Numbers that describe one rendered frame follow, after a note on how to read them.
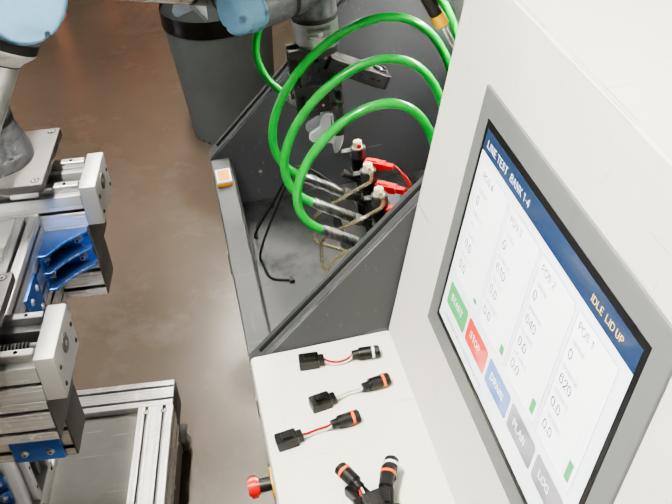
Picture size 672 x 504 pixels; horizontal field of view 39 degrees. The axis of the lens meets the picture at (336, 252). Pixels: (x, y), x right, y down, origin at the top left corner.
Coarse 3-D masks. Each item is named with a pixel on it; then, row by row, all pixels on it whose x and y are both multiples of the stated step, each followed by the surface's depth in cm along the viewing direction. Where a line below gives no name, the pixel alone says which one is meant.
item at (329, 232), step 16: (352, 112) 138; (368, 112) 139; (416, 112) 140; (336, 128) 139; (432, 128) 143; (320, 144) 140; (304, 160) 142; (304, 176) 143; (304, 224) 148; (320, 224) 149; (336, 240) 151; (352, 240) 151
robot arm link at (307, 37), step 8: (296, 24) 153; (328, 24) 152; (336, 24) 154; (296, 32) 154; (304, 32) 153; (312, 32) 153; (320, 32) 152; (328, 32) 153; (296, 40) 155; (304, 40) 154; (312, 40) 153; (320, 40) 153; (304, 48) 155; (312, 48) 155
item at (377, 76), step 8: (328, 56) 159; (336, 56) 158; (344, 56) 160; (328, 64) 158; (336, 64) 157; (344, 64) 158; (336, 72) 158; (360, 72) 159; (368, 72) 159; (376, 72) 160; (384, 72) 161; (360, 80) 160; (368, 80) 160; (376, 80) 160; (384, 80) 161; (384, 88) 162
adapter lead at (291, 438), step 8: (336, 416) 134; (344, 416) 133; (352, 416) 133; (360, 416) 133; (328, 424) 133; (336, 424) 133; (344, 424) 133; (352, 424) 133; (280, 432) 132; (288, 432) 131; (296, 432) 132; (280, 440) 130; (288, 440) 130; (296, 440) 131; (280, 448) 130; (288, 448) 131
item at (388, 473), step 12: (336, 468) 124; (348, 468) 123; (384, 468) 122; (396, 468) 123; (348, 480) 122; (360, 480) 122; (384, 480) 121; (348, 492) 123; (360, 492) 122; (372, 492) 118; (384, 492) 120
